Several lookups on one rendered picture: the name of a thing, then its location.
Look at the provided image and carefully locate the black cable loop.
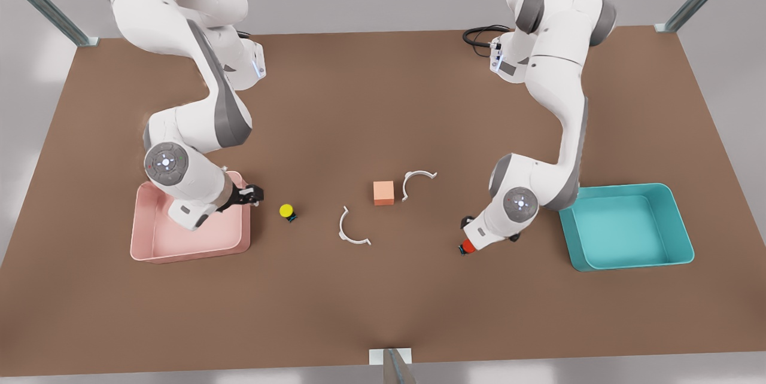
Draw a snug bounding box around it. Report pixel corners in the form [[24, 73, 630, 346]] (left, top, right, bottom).
[[462, 25, 513, 58]]

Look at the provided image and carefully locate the pink storage box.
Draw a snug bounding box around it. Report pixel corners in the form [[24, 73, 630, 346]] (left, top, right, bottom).
[[130, 170, 251, 264]]

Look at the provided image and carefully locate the blue storage box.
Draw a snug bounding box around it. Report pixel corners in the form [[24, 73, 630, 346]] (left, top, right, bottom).
[[558, 183, 695, 272]]

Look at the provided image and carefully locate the white curved clip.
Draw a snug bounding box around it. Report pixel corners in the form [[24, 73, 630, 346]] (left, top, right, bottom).
[[338, 206, 372, 246], [402, 170, 438, 202]]

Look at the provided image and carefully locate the orange cube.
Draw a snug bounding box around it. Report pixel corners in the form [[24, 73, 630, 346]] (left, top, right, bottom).
[[373, 180, 396, 206]]

